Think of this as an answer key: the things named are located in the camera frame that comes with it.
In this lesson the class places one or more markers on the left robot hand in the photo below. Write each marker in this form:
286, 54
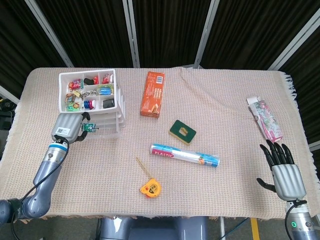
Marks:
66, 127

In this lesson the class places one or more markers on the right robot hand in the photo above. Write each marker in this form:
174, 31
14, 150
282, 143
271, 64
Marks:
287, 180

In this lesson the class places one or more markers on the small green circuit board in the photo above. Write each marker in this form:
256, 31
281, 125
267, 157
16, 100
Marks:
89, 127

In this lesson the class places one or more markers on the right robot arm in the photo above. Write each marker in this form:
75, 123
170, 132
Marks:
302, 222

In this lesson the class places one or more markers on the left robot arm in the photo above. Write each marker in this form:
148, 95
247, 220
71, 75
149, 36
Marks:
45, 180

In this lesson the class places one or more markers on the white drawer organizer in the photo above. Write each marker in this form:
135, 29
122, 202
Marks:
121, 102

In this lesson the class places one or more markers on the orange carton box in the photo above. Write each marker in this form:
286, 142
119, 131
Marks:
152, 95

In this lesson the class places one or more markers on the brown and green candy packet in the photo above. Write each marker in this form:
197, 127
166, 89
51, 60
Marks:
70, 98

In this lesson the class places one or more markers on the blue and white magnet stack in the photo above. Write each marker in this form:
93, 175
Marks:
89, 104

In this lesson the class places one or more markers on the red and yellow candy packet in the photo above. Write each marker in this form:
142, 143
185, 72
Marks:
75, 84

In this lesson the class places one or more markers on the black oval object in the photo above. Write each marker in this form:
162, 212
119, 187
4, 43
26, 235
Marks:
88, 81

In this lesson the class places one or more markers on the green and blue packet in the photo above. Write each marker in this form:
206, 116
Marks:
104, 90

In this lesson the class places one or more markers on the small red figure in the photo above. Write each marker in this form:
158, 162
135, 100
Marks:
95, 80

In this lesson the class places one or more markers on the floral tissue pack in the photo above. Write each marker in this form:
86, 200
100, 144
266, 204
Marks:
267, 120

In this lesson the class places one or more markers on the red and white packet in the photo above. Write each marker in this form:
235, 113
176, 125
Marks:
108, 78

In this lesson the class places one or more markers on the white table leg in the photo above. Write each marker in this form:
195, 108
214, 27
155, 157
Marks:
222, 228

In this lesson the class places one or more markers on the yellow tape measure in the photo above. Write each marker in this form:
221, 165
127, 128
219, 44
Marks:
150, 188

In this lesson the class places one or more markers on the tan woven tablecloth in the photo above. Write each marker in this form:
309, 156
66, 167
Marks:
220, 100

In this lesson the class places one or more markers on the plastic food wrap roll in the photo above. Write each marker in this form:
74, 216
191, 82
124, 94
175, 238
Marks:
185, 156

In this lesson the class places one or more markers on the green and yellow sponge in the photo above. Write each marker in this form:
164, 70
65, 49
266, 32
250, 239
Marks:
178, 131

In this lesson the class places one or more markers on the grey robot torso base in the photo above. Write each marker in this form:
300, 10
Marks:
150, 228

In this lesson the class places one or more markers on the white partition post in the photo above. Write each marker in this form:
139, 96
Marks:
132, 32
48, 32
206, 32
8, 95
315, 147
295, 42

